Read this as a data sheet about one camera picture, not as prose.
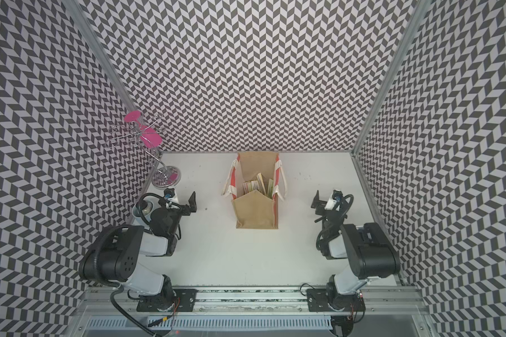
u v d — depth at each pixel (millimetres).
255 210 842
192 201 847
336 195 737
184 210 788
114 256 450
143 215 650
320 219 755
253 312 719
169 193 752
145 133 1053
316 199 811
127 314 656
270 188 963
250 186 963
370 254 449
